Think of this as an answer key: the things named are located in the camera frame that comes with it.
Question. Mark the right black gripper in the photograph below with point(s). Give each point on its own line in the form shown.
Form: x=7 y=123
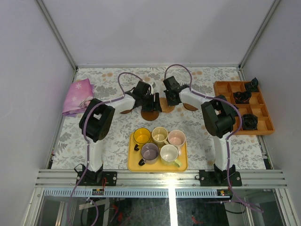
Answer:
x=170 y=103

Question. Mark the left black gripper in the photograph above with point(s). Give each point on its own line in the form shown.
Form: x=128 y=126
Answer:
x=152 y=103

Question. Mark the woven rattan coaster back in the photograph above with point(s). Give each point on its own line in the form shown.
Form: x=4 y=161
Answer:
x=164 y=106

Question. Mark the brown wooden coaster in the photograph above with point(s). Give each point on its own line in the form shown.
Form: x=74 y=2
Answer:
x=189 y=107
x=149 y=116
x=126 y=111

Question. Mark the pink ceramic mug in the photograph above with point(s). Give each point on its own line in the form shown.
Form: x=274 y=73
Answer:
x=177 y=138

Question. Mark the white mug green handle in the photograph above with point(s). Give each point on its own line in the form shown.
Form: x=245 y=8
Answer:
x=169 y=155

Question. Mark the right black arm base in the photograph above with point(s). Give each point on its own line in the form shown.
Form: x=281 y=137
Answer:
x=219 y=177

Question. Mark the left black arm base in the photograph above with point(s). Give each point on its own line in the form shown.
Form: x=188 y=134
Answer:
x=98 y=178

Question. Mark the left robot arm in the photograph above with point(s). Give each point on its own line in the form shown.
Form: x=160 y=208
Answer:
x=97 y=118

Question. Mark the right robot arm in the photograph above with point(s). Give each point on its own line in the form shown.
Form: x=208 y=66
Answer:
x=218 y=117

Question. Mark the cream ceramic mug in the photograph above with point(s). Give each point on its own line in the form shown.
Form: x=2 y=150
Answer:
x=160 y=136

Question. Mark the yellow glass mug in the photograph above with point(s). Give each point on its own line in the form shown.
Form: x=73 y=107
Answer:
x=141 y=137

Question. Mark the purple ceramic mug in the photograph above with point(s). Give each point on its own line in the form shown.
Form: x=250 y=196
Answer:
x=149 y=154

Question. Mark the yellow plastic tray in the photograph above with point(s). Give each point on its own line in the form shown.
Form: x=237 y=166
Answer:
x=134 y=157

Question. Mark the black bundle middle compartment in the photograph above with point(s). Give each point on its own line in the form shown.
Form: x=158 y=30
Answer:
x=242 y=97

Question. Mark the black bundle compartment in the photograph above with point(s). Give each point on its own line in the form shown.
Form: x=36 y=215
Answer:
x=249 y=122
x=252 y=86
x=242 y=97

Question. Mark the black bundle top compartment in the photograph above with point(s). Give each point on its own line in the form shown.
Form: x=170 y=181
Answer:
x=252 y=86

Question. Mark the purple snowflake cloth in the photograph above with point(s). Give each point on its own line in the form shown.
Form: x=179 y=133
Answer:
x=78 y=98

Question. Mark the black bundle lower compartment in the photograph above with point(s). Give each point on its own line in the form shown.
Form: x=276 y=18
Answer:
x=249 y=122

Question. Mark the aluminium front rail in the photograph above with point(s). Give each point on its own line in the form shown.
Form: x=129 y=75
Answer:
x=252 y=179

